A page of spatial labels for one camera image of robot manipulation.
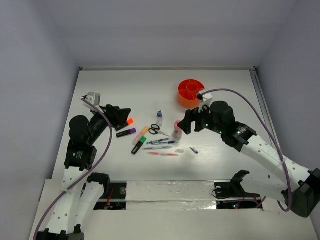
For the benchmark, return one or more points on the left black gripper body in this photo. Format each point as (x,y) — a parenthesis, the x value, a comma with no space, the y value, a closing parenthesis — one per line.
(110,115)

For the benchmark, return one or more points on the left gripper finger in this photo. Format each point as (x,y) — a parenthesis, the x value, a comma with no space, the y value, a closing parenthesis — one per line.
(121,113)
(119,123)

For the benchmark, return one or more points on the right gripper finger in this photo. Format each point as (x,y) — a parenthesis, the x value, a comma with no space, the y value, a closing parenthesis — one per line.
(185,125)
(192,116)

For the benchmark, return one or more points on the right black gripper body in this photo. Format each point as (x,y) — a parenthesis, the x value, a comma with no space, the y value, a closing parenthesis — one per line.
(207,121)

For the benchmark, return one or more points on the orange capped black highlighter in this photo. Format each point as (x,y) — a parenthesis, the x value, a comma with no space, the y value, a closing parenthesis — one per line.
(126,124)

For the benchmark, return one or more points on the pink capped clear tube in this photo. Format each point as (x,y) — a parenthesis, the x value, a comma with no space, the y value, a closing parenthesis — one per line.
(177,132)

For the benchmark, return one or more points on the purple capped black highlighter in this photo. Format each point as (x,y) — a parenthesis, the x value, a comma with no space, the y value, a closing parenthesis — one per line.
(126,133)

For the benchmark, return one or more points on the small blue spray bottle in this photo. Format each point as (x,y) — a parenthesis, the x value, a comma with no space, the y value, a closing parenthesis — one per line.
(159,118)

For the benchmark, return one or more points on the black handled scissors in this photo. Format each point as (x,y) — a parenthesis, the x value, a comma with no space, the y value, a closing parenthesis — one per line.
(155,130)

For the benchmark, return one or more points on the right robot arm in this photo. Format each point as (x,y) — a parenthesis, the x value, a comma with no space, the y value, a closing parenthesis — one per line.
(299,188)

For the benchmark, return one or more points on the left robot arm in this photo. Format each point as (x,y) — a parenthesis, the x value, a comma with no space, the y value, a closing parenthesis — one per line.
(81,186)

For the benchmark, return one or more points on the blue gel pen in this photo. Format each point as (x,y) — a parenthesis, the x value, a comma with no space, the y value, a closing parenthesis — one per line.
(158,141)

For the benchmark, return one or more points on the green capped black highlighter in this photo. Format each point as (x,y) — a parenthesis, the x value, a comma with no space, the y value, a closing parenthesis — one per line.
(138,145)

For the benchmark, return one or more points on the small blue pen cap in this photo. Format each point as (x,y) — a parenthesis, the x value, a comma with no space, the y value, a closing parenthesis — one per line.
(194,150)

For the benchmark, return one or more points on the small clear eraser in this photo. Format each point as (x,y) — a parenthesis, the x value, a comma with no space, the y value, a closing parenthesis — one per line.
(179,151)

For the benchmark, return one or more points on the light blue clear pen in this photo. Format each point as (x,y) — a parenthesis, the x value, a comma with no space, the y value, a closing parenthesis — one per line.
(157,148)

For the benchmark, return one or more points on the orange round desk organizer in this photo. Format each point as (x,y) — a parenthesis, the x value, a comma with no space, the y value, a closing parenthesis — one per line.
(187,93)

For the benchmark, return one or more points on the dark blue ballpoint pen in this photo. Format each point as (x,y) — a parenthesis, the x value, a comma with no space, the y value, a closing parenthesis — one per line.
(165,143)

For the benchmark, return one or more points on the red clear pen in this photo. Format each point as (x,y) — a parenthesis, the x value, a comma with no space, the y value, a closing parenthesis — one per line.
(162,154)

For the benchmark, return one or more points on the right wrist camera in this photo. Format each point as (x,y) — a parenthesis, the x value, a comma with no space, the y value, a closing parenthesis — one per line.
(205,100)

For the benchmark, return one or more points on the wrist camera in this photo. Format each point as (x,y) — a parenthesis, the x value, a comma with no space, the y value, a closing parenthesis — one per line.
(93,99)
(205,100)

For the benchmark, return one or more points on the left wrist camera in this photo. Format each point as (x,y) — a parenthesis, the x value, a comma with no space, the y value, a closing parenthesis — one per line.
(93,99)

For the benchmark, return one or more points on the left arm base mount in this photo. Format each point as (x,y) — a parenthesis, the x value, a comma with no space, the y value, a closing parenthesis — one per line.
(114,195)

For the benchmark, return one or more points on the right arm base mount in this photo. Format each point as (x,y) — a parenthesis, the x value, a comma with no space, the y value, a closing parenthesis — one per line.
(231,195)

